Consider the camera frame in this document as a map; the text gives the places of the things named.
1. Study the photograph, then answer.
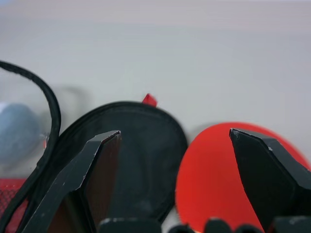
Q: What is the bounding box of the red round disc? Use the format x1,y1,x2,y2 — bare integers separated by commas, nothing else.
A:
175,121,311,233

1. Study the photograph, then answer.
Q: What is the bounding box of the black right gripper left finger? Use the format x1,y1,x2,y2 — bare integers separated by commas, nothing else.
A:
21,130,121,233

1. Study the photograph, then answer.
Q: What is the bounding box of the red and black bag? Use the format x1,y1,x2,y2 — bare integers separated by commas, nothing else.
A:
0,60,189,233

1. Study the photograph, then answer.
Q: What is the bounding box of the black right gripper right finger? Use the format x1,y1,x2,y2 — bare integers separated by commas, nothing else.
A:
229,128,311,233

